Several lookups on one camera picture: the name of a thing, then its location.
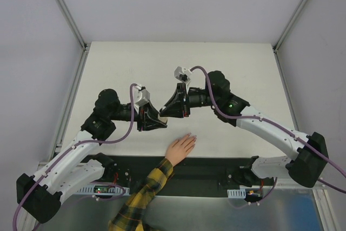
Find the left aluminium frame post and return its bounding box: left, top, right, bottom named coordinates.
left=55, top=0, right=88, bottom=50

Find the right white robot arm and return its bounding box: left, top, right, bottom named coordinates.
left=159, top=67, right=328, bottom=188

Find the right white cable duct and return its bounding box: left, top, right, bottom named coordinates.
left=227, top=188, right=246, bottom=199

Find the aluminium frame post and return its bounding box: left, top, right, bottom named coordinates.
left=272, top=0, right=310, bottom=54
left=55, top=0, right=88, bottom=50

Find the right aluminium frame post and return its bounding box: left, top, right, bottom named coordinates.
left=272, top=0, right=310, bottom=54

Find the person's hand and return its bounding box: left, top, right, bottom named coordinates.
left=165, top=133, right=197, bottom=167

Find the white cable duct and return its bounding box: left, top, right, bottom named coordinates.
left=227, top=188, right=246, bottom=199
left=75, top=183, right=130, bottom=196

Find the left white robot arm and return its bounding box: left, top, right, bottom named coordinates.
left=16, top=83, right=167, bottom=224

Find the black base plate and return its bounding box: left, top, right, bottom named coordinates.
left=97, top=156, right=274, bottom=197

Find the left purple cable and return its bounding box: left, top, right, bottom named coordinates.
left=12, top=83, right=138, bottom=230

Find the yellow plaid sleeve forearm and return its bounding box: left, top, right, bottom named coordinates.
left=108, top=159, right=174, bottom=230

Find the beige nail polish bottle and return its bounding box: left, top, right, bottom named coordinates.
left=158, top=116, right=168, bottom=124

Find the right aluminium frame rail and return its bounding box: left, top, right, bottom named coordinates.
left=272, top=49, right=341, bottom=231

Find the aluminium frame rail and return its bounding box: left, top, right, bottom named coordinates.
left=272, top=49, right=341, bottom=231
left=17, top=43, right=91, bottom=230

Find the left aluminium frame rail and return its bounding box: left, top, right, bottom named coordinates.
left=17, top=43, right=91, bottom=230

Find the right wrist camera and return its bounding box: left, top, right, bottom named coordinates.
left=174, top=67, right=192, bottom=86

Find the left white cable duct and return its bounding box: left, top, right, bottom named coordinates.
left=75, top=183, right=130, bottom=196

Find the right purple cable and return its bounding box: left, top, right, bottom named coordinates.
left=189, top=65, right=346, bottom=209

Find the purple cable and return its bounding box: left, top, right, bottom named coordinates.
left=189, top=65, right=346, bottom=209
left=12, top=83, right=138, bottom=230

